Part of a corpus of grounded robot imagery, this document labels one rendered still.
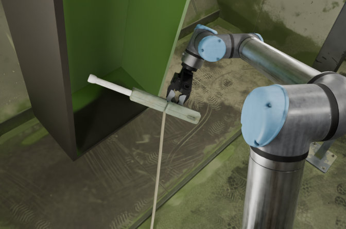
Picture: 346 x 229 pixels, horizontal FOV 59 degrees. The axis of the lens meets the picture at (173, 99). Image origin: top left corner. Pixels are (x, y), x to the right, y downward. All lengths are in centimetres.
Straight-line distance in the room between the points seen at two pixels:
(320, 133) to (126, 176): 156
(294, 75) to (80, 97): 131
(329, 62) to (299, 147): 239
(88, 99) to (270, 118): 139
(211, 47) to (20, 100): 158
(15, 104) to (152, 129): 95
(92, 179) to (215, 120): 99
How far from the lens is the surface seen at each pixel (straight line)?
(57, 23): 89
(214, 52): 110
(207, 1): 329
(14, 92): 233
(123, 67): 197
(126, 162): 209
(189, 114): 127
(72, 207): 199
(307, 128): 60
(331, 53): 294
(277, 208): 69
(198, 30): 122
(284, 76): 83
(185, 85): 119
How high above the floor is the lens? 181
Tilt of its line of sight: 46 degrees down
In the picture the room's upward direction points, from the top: 5 degrees clockwise
